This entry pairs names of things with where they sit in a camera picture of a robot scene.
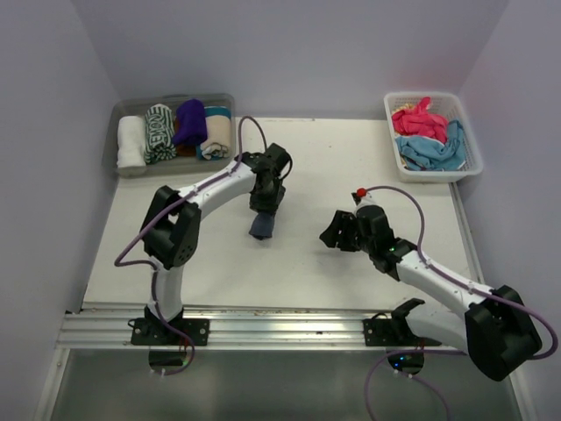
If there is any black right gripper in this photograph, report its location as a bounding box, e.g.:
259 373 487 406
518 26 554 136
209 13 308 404
319 210 374 254

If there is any dark grey towel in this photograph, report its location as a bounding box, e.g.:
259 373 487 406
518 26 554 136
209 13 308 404
249 212 275 240

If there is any purple towel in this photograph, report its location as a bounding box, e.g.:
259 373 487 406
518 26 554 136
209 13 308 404
172 98 208 146

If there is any clear plastic tray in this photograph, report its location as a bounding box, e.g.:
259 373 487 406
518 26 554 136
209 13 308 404
103 93 238 178

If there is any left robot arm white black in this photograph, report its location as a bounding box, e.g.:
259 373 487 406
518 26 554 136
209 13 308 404
143 162 291 345

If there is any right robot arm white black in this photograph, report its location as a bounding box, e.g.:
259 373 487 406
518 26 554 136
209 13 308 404
319 205 542 381

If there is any beige teal rolled towel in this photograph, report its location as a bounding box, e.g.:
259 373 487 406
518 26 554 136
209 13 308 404
196 106 231 161

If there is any brown rolled towel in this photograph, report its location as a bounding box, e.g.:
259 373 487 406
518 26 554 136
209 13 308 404
173 118 196 157

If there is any light blue crumpled towel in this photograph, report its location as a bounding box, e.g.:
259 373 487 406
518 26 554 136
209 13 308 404
395 119 466 172

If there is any green striped rolled towel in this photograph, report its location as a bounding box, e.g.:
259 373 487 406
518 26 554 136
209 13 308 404
144 103 176 165

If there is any white plastic laundry basket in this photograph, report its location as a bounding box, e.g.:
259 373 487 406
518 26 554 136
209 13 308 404
384 91 483 182

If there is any pink object in basket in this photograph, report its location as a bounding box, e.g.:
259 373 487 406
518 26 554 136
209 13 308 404
391 96 449 144

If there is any white rolled towel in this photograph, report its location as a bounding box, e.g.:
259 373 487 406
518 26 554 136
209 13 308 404
117 116 146 168

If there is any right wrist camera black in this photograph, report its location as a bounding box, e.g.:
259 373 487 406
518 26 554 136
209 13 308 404
355 205 394 242

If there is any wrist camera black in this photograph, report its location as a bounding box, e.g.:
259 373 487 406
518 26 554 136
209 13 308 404
264 143 293 175
355 205 394 242

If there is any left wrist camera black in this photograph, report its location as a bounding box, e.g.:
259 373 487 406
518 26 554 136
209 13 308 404
264 143 293 175

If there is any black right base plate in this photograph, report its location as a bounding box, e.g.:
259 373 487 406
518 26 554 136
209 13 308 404
362 318 442 347

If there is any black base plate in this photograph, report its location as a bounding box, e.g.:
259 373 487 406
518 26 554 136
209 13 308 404
362 318 442 347
127 318 209 346

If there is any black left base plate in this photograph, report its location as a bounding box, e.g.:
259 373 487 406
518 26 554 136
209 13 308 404
127 318 209 346

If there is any aluminium mounting rail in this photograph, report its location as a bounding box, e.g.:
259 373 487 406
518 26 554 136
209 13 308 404
54 302 519 352

